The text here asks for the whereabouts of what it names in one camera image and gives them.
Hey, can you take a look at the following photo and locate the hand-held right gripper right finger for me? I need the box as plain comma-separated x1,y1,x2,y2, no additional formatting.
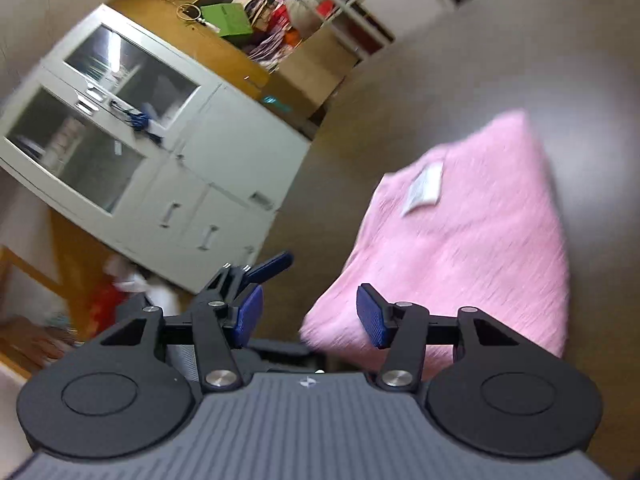
356,284,546,392

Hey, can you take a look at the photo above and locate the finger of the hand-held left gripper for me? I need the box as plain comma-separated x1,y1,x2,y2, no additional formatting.
200,262,256,306
247,252,294,284

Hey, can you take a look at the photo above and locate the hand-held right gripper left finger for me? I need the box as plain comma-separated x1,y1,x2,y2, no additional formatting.
87,284,264,393

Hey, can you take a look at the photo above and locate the pink towel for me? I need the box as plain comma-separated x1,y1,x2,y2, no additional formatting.
299,110,572,376

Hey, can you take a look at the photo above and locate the grey metal cabinet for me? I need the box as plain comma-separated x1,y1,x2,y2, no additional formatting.
0,4,312,295

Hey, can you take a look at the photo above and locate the red and white bag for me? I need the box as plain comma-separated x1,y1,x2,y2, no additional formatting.
90,254,184,334

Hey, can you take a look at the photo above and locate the large open cardboard box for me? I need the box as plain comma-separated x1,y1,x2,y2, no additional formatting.
270,25,362,122

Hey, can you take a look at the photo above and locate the wooden rack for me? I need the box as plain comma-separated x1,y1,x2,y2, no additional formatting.
0,245,86,382

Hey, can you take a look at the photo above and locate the pile of colourful packages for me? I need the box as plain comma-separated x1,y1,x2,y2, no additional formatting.
244,0,302,62

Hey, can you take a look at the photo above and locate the green cardboard box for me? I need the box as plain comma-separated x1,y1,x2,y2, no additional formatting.
200,2,254,44

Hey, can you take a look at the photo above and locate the white sideboard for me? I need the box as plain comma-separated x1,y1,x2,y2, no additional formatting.
345,0,501,57

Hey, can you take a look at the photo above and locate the brown wooden shelf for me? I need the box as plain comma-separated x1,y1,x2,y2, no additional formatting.
107,0,272,92

